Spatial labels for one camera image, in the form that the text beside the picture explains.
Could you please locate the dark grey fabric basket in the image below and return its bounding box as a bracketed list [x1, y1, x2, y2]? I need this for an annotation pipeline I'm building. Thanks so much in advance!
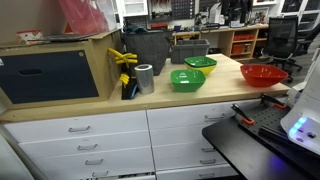
[122, 29, 173, 76]

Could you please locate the cardboard box with dark panel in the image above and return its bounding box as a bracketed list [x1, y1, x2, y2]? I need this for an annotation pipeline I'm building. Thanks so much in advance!
[0, 29, 123, 111]

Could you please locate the grey plastic bin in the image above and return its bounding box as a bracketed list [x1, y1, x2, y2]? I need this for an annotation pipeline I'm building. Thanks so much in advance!
[170, 39, 211, 65]

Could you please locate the black orange bar clamp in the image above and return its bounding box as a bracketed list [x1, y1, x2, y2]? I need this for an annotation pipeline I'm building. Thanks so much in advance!
[230, 103, 255, 126]
[260, 93, 288, 110]

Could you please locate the white drawer cabinet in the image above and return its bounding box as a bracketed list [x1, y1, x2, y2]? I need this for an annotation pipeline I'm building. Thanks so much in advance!
[3, 98, 264, 180]

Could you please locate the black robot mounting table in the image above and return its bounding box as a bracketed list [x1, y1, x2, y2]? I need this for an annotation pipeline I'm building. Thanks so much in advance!
[201, 99, 320, 180]

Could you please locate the black office chair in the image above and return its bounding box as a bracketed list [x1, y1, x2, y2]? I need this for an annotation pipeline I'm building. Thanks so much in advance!
[261, 15, 304, 73]

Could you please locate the large yellow clamp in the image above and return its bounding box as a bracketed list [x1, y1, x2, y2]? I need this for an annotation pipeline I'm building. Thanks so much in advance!
[107, 47, 138, 69]

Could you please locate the green plastic bowl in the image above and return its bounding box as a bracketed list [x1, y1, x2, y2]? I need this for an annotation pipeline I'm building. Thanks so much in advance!
[183, 55, 218, 69]
[170, 69, 207, 93]

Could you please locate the blue handled tool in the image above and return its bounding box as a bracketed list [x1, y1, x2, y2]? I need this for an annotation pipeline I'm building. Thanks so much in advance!
[129, 83, 140, 100]

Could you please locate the red plastic bowl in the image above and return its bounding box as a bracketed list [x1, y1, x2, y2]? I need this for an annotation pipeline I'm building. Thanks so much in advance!
[239, 64, 289, 88]

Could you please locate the wooden shelving desk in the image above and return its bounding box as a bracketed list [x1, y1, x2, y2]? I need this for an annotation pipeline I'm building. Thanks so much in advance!
[173, 23, 269, 63]

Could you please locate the red white small box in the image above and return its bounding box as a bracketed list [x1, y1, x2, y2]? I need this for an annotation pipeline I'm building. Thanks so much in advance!
[16, 29, 44, 45]

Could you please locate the teal cloth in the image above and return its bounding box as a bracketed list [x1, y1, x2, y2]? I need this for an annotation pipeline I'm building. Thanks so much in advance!
[124, 24, 148, 34]

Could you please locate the small yellow clamp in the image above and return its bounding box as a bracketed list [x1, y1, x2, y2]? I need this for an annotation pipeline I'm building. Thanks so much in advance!
[119, 73, 131, 88]

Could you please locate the yellow plastic bowl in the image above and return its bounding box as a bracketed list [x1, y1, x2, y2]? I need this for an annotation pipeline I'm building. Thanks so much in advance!
[185, 63, 217, 76]

